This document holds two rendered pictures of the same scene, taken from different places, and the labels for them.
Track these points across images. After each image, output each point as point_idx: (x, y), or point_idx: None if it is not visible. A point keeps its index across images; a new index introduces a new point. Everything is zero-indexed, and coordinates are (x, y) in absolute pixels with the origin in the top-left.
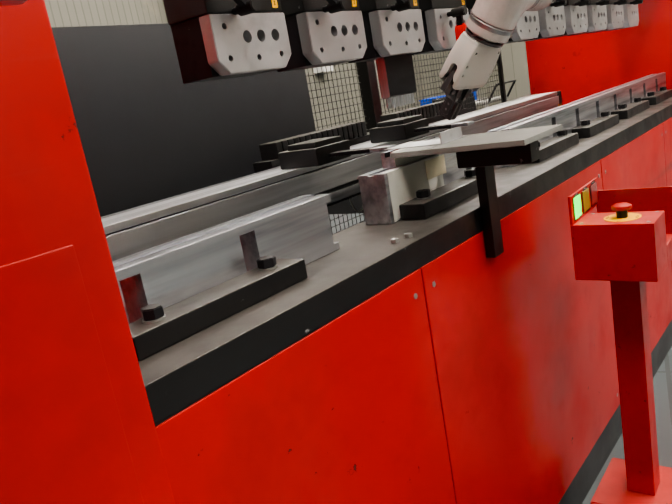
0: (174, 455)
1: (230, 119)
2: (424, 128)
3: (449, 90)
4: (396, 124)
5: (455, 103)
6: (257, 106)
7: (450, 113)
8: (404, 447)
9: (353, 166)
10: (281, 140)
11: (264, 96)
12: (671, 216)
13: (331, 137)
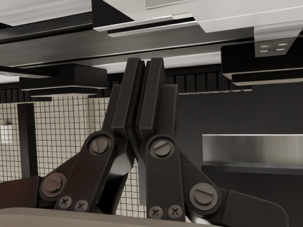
0: None
1: (256, 120)
2: (39, 74)
3: (242, 214)
4: (79, 88)
5: (154, 129)
6: (213, 129)
7: (160, 85)
8: None
9: (181, 35)
10: (233, 91)
11: (200, 137)
12: None
13: (253, 82)
